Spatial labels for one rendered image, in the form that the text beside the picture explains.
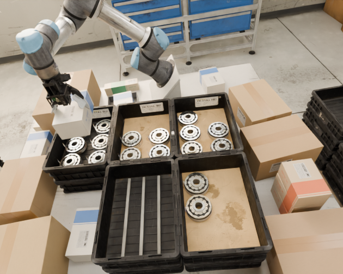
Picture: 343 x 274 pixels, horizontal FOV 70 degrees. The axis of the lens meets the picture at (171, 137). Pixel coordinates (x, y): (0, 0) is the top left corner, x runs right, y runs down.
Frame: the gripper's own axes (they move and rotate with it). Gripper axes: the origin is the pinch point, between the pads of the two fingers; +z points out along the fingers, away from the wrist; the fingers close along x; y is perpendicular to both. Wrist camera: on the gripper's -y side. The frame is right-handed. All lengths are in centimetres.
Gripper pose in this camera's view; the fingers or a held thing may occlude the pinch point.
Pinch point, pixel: (73, 110)
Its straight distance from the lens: 114.1
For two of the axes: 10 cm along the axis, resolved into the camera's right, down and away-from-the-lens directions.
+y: 1.3, 7.4, -6.6
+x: 9.9, -1.7, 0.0
